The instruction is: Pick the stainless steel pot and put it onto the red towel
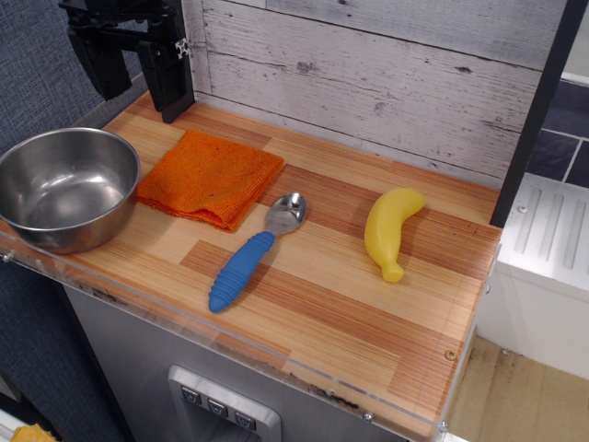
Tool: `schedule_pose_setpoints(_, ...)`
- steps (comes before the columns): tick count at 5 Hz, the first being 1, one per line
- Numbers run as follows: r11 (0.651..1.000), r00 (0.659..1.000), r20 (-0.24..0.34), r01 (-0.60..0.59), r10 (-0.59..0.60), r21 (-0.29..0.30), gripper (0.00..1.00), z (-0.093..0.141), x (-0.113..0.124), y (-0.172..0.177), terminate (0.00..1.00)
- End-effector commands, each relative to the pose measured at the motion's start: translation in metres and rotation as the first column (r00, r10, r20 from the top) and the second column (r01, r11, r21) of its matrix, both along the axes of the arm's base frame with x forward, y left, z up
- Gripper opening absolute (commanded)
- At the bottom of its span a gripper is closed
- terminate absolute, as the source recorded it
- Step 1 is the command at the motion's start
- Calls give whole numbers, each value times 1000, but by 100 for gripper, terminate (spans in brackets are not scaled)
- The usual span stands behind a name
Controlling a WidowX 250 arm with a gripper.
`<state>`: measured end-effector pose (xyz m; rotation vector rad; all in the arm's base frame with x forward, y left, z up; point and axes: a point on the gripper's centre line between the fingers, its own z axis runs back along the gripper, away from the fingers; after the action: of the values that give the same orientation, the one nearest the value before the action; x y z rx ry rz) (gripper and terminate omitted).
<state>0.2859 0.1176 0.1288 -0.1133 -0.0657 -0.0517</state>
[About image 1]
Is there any stainless steel bowl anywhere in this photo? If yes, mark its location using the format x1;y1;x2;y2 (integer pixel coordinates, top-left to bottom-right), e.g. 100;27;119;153
1;128;141;254

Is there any silver toy fridge front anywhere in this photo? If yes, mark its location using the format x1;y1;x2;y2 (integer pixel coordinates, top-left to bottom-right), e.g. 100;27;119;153
66;287;438;441

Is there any blue handled metal spoon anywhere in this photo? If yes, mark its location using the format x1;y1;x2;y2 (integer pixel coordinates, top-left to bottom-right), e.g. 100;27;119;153
208;192;307;313

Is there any yellow toy banana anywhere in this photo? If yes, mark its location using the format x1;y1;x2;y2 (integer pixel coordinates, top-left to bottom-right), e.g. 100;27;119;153
364;188;425;283

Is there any black vertical post right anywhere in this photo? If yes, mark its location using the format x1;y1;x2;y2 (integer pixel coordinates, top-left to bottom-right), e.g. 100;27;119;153
490;0;588;227

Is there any white toy sink unit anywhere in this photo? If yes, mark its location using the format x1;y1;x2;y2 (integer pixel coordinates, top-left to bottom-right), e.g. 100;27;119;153
476;174;588;378

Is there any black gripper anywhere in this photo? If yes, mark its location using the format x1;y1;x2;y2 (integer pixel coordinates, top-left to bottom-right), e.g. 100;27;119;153
58;1;190;123

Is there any black vertical post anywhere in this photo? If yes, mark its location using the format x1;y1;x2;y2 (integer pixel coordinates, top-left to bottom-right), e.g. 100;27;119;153
490;0;588;227
173;0;194;105

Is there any black vertical post left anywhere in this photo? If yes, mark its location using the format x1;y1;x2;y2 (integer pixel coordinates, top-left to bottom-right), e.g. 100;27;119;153
173;0;194;105

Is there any orange cloth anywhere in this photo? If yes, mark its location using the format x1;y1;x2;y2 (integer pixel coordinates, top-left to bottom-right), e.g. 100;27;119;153
137;130;284;233

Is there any clear acrylic edge strip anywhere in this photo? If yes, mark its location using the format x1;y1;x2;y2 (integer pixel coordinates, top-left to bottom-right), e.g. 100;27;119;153
1;234;454;441

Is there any yellow object bottom corner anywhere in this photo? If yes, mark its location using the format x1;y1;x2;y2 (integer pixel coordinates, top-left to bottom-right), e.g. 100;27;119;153
10;425;57;442

